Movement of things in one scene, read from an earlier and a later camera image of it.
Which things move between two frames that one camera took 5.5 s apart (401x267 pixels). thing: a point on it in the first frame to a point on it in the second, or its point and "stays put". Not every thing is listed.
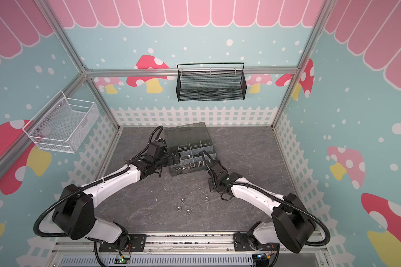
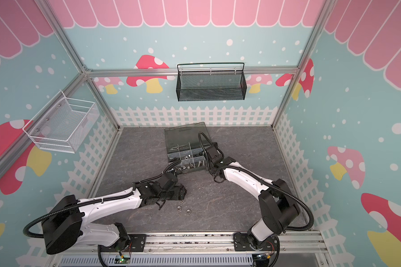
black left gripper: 171,161 to 179,193
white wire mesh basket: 64,125 stays put
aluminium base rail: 179,251 stays put
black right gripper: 209,164 to 204,159
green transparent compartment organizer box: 190,139 stays put
